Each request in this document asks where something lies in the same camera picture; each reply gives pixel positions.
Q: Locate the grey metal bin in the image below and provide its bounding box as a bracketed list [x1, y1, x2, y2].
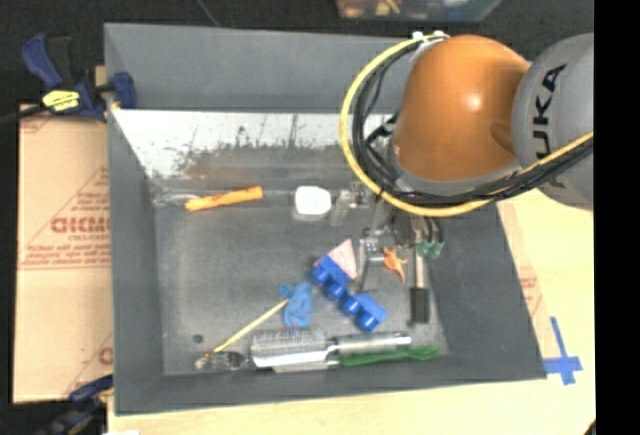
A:
[102, 22, 548, 417]

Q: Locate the thin pale wooden stick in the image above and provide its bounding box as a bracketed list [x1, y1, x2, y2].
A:
[213, 299, 291, 355]

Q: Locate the pink triangle piece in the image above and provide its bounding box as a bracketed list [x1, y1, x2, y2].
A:
[326, 238, 360, 281]

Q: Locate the orange stick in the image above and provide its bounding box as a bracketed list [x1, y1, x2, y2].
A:
[184, 185, 264, 213]

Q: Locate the blue toy figure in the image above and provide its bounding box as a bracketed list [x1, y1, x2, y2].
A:
[278, 280, 314, 329]

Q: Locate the brown cardboard board red print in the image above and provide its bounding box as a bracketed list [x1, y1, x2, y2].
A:
[12, 65, 554, 405]

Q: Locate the black cylinder on white bracket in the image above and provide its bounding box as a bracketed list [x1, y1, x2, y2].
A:
[408, 253, 433, 327]

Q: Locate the blue toy building block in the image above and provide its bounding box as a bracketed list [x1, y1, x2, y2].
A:
[309, 255, 389, 333]

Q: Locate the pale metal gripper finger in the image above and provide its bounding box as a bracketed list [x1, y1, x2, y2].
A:
[359, 237, 381, 290]
[330, 181, 374, 227]

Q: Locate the orange toy lizard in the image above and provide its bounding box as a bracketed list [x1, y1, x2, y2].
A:
[381, 245, 410, 285]

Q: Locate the white rounded block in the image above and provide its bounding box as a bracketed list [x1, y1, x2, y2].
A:
[293, 185, 333, 220]

